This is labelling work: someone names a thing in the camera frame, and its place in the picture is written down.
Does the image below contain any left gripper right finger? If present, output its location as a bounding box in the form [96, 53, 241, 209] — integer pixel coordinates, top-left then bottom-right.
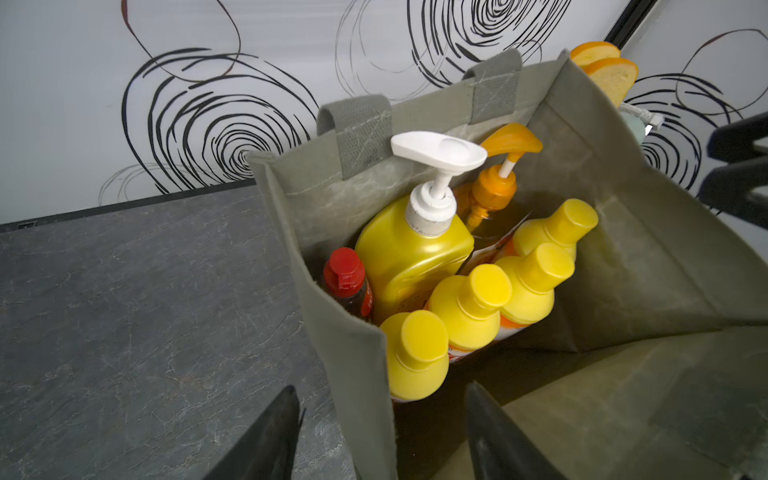
[465, 382, 566, 480]

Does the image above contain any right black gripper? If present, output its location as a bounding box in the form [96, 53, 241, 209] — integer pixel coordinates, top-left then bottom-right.
[698, 112, 767, 230]

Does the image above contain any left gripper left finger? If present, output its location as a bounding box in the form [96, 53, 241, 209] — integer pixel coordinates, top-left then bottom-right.
[204, 385, 303, 480]

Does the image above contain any yellow cap bottle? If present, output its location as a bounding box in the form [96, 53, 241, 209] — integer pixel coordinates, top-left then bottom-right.
[425, 264, 512, 363]
[493, 198, 599, 261]
[494, 243, 575, 342]
[380, 310, 450, 403]

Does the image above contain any red soap bottle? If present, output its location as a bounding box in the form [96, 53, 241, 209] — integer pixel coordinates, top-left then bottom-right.
[322, 247, 373, 322]

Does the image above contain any yellow pump soap bottle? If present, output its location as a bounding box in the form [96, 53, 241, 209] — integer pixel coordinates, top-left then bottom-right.
[355, 131, 488, 325]

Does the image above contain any orange pump soap bottle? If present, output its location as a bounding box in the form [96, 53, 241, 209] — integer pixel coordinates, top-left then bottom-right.
[454, 123, 543, 251]

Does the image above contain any mint green toaster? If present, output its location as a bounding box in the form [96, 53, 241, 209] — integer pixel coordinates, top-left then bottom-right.
[619, 110, 646, 145]

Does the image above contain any toast slice front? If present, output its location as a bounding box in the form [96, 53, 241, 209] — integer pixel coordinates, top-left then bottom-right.
[583, 58, 639, 107]

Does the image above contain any toast slice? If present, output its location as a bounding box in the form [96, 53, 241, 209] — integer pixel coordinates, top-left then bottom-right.
[570, 41, 621, 67]
[583, 58, 639, 107]

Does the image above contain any toast slice back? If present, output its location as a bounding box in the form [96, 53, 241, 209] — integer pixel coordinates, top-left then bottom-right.
[570, 41, 621, 67]

